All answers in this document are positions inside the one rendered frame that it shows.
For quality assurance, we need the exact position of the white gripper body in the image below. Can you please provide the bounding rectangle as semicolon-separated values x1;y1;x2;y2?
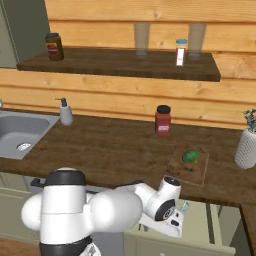
138;210;185;239

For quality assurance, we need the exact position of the wooden cutting board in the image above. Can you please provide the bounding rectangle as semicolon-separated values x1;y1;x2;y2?
163;139;211;187

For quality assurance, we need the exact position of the green broccoli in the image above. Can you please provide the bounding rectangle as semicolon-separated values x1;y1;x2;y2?
181;148;202;165

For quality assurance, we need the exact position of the pale blue peeler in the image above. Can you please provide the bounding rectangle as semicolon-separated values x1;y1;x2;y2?
176;199;191;215

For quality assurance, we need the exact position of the open pale green drawer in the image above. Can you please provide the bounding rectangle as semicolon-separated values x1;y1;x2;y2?
122;198;242;256

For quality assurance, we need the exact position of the red jar with black lid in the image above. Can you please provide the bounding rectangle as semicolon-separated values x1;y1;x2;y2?
154;104;172;137

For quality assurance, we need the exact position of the white textured vase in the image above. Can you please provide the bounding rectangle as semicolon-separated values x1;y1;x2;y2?
234;127;256;170

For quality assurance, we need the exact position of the green plant with flowers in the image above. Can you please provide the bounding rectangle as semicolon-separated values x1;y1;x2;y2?
242;108;256;133

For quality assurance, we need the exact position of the grey soap dispenser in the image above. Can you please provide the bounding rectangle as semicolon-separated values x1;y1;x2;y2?
54;97;75;127

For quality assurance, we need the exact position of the pale green base cupboard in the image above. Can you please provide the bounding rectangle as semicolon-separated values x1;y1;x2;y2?
0;171;45;245

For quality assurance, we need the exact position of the white spice bottle blue lid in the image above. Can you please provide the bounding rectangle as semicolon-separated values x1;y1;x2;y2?
175;38;189;67

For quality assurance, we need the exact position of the grey steel sink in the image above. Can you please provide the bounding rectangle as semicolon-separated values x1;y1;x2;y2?
0;110;61;161

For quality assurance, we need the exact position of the brown jar with red label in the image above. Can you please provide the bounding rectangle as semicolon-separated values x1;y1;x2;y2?
45;32;65;62

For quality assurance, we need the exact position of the dark wooden wall shelf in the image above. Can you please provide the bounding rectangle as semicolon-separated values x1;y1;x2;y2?
16;46;222;83

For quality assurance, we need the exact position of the grey shelf bracket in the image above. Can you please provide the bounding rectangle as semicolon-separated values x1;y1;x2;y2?
133;22;151;57
187;22;208;56

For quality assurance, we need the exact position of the grey-green wall cupboard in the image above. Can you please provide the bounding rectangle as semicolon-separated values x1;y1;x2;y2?
0;0;51;70

